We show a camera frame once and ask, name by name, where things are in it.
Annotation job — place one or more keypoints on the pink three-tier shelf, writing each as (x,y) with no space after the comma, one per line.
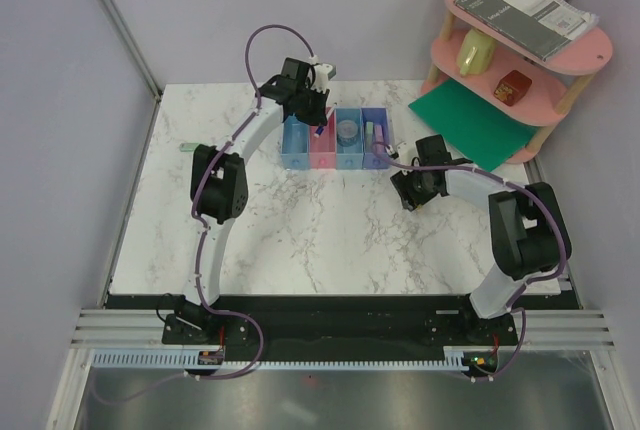
(556,84)

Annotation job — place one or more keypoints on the pink drawer box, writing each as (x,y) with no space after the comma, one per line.
(322,150)

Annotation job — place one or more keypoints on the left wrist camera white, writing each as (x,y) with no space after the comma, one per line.
(322,73)

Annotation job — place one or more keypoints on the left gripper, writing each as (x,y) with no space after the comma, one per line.
(320,116)

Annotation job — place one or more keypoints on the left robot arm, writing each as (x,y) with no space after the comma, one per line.
(219,188)

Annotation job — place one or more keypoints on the pink highlighter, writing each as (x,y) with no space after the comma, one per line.
(379,144)

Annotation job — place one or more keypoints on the green folder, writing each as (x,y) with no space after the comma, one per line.
(477,129)

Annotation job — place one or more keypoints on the small green highlighter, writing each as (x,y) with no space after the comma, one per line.
(188,147)

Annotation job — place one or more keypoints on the teal blue drawer box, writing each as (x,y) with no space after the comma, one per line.
(350,158)

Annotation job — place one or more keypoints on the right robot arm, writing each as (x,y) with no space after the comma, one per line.
(528,236)

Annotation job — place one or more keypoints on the long green highlighter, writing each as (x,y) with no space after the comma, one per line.
(369,129)

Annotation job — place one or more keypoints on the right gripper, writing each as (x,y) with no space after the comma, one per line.
(402,182)

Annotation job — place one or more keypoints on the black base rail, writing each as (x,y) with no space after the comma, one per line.
(333,328)

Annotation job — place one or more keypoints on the white cable duct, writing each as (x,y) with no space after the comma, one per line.
(193,359)

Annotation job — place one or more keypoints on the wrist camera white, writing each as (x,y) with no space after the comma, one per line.
(322,73)
(397,152)

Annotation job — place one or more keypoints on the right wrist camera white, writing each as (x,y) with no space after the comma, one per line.
(397,152)

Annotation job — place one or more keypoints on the red brown cube box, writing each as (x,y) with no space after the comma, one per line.
(512,87)

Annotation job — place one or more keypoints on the blue whiteboard marker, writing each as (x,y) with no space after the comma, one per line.
(320,129)

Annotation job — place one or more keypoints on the jar of rubber bands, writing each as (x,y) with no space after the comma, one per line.
(347,133)

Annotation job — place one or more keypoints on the light blue drawer box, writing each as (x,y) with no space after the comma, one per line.
(295,153)

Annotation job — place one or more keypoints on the purple drawer box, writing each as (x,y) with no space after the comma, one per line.
(371,161)

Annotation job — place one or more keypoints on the grey setup guide booklet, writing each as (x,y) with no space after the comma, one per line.
(541,27)

